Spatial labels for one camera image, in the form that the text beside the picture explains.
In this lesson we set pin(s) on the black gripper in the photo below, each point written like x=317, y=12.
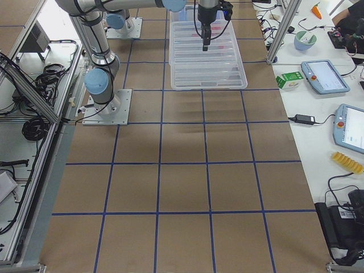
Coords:
x=205, y=13

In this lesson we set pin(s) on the clear plastic box lid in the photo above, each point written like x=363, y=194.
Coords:
x=220, y=67

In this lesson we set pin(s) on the grey control box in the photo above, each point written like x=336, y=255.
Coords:
x=37, y=42

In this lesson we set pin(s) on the green blue bowl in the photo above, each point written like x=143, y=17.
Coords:
x=304, y=40

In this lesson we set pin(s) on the green white carton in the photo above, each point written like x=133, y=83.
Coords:
x=289, y=80

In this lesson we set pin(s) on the orange carrot toy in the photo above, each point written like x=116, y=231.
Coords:
x=316, y=11

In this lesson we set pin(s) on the far teach pendant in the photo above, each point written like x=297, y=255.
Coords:
x=323, y=77

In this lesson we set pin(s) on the teach pendant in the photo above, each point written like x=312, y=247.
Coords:
x=323, y=77
x=348, y=127

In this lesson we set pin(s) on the black power adapter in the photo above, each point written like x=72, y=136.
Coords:
x=303, y=119

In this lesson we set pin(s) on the near teach pendant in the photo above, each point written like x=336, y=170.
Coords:
x=348, y=127

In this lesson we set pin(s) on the yellow ridged toy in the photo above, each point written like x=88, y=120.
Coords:
x=348, y=163

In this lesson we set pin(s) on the black device on table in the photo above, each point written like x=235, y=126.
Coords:
x=343, y=227

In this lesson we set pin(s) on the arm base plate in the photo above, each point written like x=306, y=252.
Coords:
x=112, y=34
x=116, y=112

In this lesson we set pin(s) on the aluminium frame post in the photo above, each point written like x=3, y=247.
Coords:
x=282, y=30

